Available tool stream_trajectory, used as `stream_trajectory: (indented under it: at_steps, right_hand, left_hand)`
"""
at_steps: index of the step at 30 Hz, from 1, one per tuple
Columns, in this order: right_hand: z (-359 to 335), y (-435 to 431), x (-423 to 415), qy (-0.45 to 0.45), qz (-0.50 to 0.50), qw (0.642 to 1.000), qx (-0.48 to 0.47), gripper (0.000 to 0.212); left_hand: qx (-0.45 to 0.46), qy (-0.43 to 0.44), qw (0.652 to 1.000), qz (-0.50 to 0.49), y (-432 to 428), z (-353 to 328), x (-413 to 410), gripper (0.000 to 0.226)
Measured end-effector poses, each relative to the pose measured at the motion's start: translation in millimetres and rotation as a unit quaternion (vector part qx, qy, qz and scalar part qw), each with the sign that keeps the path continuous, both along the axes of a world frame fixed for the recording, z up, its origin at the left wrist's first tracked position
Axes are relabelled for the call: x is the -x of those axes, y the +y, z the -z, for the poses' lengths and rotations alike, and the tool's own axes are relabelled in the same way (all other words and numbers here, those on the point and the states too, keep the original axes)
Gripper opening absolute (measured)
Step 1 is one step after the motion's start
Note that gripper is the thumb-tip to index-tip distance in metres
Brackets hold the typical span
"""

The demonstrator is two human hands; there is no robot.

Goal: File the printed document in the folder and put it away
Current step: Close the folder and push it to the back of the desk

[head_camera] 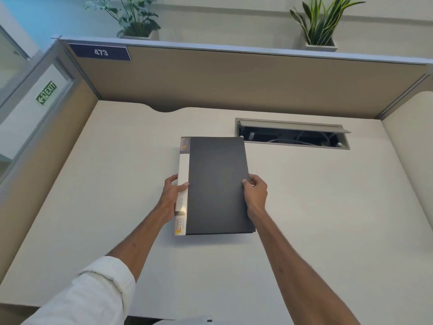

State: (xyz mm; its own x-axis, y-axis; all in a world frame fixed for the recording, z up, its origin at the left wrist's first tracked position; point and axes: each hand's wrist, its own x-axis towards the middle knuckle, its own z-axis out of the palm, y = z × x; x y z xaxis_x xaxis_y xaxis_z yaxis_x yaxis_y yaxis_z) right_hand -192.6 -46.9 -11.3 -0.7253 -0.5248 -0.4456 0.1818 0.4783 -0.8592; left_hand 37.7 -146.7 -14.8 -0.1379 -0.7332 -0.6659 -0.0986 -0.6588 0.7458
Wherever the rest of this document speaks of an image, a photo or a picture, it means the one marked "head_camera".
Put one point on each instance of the person's right hand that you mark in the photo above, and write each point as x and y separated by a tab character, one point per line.
257	197

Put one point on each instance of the person's left hand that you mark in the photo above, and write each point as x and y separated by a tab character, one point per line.
168	199

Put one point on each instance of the black folder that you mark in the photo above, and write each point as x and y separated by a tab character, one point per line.
216	186

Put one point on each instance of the person's left forearm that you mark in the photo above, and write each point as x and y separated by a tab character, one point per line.
138	243

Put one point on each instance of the person's right forearm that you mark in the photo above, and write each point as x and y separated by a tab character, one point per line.
297	267

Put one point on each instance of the beige back partition panel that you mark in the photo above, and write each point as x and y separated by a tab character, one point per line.
236	81

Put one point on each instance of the white buttoned shirt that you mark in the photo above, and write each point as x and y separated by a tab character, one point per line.
84	294

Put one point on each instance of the beige side partition panel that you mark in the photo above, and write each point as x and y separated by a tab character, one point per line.
44	165

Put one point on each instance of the white rounded desk divider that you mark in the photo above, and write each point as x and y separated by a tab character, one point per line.
409	159

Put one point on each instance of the blue number sign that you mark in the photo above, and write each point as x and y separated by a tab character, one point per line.
101	52

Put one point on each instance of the green exit sign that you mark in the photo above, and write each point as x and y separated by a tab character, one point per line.
46	93

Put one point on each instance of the snake plant in pot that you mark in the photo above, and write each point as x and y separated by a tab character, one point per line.
319	30

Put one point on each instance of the broad leaf potted plant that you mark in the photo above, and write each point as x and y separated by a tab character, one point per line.
135	23

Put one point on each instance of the grey framed glass partition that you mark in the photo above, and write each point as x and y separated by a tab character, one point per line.
34	71

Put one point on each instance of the beige neighbouring partition panel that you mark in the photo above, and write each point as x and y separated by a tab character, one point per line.
429	82

